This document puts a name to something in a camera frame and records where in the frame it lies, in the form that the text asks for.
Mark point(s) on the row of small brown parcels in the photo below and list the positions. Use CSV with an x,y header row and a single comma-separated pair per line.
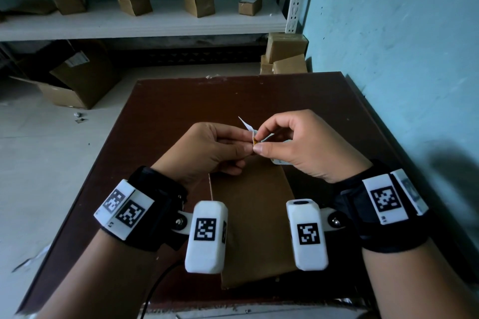
x,y
133,1

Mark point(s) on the black wristband, marker tiles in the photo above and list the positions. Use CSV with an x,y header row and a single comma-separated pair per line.
x,y
385,199
123,210

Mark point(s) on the black left wristband, marker tiles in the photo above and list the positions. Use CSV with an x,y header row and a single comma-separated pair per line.
x,y
123,210

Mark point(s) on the taped brown stacked parcel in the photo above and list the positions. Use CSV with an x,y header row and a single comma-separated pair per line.
x,y
290,65
265,66
286,47

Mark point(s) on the small metal floor debris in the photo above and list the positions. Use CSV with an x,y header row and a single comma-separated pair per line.
x,y
78,114

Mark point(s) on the large open cardboard carton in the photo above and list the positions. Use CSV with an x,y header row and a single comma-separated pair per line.
x,y
86,75

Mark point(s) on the white shipping label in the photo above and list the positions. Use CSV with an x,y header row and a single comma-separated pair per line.
x,y
245,123

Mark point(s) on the person's right hand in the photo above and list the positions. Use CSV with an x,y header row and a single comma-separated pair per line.
x,y
314,146

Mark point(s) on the person's left hand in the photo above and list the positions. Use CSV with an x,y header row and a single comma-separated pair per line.
x,y
202,150

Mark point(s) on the person's left forearm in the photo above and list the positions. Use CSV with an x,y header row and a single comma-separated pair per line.
x,y
104,277

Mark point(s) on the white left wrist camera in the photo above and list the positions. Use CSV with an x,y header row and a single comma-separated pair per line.
x,y
206,232

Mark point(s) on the person's right forearm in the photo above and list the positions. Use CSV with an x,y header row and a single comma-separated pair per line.
x,y
415,285

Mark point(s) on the black right wristband, marker tiles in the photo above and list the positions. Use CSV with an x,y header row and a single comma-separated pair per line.
x,y
385,199

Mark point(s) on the white marker cube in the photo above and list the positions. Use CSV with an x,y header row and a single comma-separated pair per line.
x,y
307,232

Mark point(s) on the brown cardboard box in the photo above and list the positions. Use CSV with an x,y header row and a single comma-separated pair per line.
x,y
258,199

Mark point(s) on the white paper scrap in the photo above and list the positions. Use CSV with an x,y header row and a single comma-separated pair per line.
x,y
37,255

